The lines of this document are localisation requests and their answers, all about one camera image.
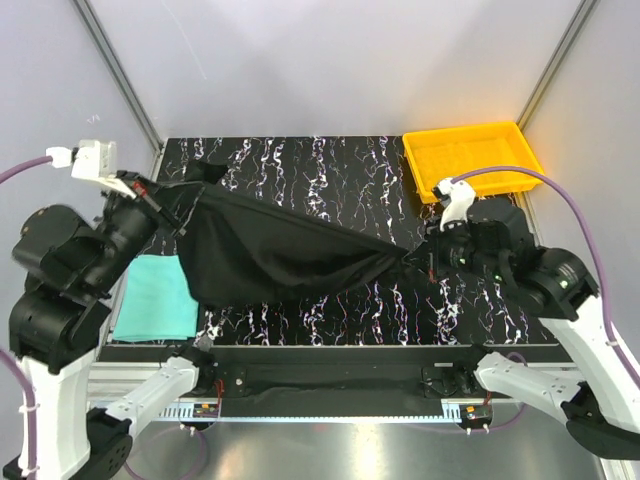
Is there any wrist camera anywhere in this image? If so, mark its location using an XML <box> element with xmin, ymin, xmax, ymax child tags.
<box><xmin>432</xmin><ymin>178</ymin><xmax>476</xmax><ymax>229</ymax></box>
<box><xmin>45</xmin><ymin>140</ymin><xmax>131</xmax><ymax>195</ymax></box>

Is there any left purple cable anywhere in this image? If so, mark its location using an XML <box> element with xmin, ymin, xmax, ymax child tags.
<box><xmin>0</xmin><ymin>154</ymin><xmax>56</xmax><ymax>480</ymax></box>

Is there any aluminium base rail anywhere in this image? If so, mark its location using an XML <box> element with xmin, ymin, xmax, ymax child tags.
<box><xmin>64</xmin><ymin>363</ymin><xmax>611</xmax><ymax>402</ymax></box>

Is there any black t shirt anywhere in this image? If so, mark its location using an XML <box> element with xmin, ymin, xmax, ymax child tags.
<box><xmin>176</xmin><ymin>160</ymin><xmax>409</xmax><ymax>307</ymax></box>

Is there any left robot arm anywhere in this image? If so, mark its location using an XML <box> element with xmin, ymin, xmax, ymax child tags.
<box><xmin>1</xmin><ymin>171</ymin><xmax>216</xmax><ymax>479</ymax></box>

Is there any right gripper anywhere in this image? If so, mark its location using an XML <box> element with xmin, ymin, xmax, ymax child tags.
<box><xmin>406</xmin><ymin>211</ymin><xmax>505</xmax><ymax>281</ymax></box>

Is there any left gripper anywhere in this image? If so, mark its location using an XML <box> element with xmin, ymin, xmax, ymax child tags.
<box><xmin>86</xmin><ymin>165</ymin><xmax>206</xmax><ymax>289</ymax></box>

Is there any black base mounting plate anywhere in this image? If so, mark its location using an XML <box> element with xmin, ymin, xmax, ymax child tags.
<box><xmin>157</xmin><ymin>345</ymin><xmax>513</xmax><ymax>399</ymax></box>

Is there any left aluminium frame post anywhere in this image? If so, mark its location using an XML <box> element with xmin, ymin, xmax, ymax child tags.
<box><xmin>70</xmin><ymin>0</ymin><xmax>164</xmax><ymax>156</ymax></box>

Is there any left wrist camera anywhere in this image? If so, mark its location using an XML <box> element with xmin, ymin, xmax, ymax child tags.
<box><xmin>45</xmin><ymin>140</ymin><xmax>131</xmax><ymax>195</ymax></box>

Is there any yellow plastic tray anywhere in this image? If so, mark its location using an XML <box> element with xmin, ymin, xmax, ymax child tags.
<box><xmin>402</xmin><ymin>121</ymin><xmax>544</xmax><ymax>204</ymax></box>

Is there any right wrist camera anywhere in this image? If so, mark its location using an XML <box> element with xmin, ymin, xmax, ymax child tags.
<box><xmin>432</xmin><ymin>178</ymin><xmax>476</xmax><ymax>229</ymax></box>

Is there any right aluminium frame post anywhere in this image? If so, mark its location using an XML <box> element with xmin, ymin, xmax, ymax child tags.
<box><xmin>516</xmin><ymin>0</ymin><xmax>600</xmax><ymax>132</ymax></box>

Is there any aluminium frame post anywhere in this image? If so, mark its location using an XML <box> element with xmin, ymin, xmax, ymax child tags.
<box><xmin>70</xmin><ymin>0</ymin><xmax>164</xmax><ymax>156</ymax></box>
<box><xmin>516</xmin><ymin>0</ymin><xmax>600</xmax><ymax>132</ymax></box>

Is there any folded teal t shirt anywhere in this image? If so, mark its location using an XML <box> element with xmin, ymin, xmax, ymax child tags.
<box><xmin>113</xmin><ymin>255</ymin><xmax>198</xmax><ymax>343</ymax></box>

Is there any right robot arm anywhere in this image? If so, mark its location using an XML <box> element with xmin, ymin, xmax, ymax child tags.
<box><xmin>408</xmin><ymin>198</ymin><xmax>639</xmax><ymax>461</ymax></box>

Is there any white slotted cable duct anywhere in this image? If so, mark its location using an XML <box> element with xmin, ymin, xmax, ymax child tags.
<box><xmin>159</xmin><ymin>399</ymin><xmax>461</xmax><ymax>424</ymax></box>

